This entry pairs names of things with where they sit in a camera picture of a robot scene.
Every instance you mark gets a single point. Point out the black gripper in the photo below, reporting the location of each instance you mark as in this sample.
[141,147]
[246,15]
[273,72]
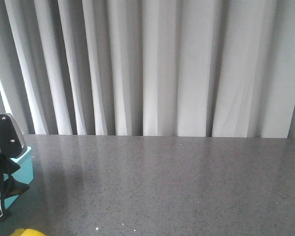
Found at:
[12,145]

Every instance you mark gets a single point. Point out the yellow toy beetle car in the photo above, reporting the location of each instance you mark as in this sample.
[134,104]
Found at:
[27,232]

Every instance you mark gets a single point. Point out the light blue box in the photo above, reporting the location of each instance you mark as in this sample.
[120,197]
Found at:
[15,178]

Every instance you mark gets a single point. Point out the grey pleated curtain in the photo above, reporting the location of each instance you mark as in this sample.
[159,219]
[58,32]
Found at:
[195,68]

